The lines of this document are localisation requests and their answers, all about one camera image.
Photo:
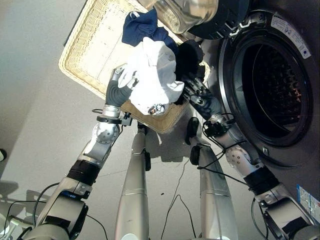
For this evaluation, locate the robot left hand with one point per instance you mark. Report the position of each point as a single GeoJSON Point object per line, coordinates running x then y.
{"type": "Point", "coordinates": [115, 93]}

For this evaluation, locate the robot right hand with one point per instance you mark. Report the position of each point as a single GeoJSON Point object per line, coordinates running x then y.
{"type": "Point", "coordinates": [200, 93]}

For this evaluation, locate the black garment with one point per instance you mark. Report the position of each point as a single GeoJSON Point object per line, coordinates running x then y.
{"type": "Point", "coordinates": [190, 57]}

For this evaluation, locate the white garment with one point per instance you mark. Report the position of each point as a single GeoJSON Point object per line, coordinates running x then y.
{"type": "Point", "coordinates": [152, 75]}

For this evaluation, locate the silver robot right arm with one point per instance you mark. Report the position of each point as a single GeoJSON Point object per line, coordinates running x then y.
{"type": "Point", "coordinates": [260, 180]}

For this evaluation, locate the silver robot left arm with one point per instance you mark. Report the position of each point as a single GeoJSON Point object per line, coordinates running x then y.
{"type": "Point", "coordinates": [75, 180]}

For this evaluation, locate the grey front-load washing machine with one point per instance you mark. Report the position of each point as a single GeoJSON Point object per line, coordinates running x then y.
{"type": "Point", "coordinates": [272, 95]}

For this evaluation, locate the round glass washing machine door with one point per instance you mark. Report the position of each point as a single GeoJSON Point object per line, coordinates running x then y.
{"type": "Point", "coordinates": [197, 15]}

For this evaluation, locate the dark robot right foot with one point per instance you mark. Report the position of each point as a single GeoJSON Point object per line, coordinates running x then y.
{"type": "Point", "coordinates": [192, 128]}

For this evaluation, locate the dark robot foot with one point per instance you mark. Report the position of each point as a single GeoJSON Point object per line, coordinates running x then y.
{"type": "Point", "coordinates": [192, 128]}
{"type": "Point", "coordinates": [141, 126]}

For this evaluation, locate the dark robot left foot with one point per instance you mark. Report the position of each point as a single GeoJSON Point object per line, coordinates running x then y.
{"type": "Point", "coordinates": [141, 126]}

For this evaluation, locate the rectangular wicker laundry basket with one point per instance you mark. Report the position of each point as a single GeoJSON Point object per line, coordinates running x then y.
{"type": "Point", "coordinates": [92, 47]}

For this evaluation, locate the navy blue garment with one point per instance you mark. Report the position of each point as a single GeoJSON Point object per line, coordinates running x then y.
{"type": "Point", "coordinates": [142, 25]}

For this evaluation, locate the silver robot left leg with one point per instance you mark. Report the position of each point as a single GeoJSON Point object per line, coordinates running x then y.
{"type": "Point", "coordinates": [133, 190]}

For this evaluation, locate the silver robot leg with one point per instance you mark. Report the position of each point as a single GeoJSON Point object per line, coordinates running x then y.
{"type": "Point", "coordinates": [133, 190]}
{"type": "Point", "coordinates": [215, 197]}

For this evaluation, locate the silver robot right leg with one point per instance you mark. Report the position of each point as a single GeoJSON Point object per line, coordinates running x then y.
{"type": "Point", "coordinates": [215, 197]}

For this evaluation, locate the white instruction label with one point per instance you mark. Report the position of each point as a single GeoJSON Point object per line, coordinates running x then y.
{"type": "Point", "coordinates": [292, 35]}

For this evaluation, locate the blue and white sticker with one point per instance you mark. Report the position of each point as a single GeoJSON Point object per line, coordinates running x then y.
{"type": "Point", "coordinates": [308, 202]}

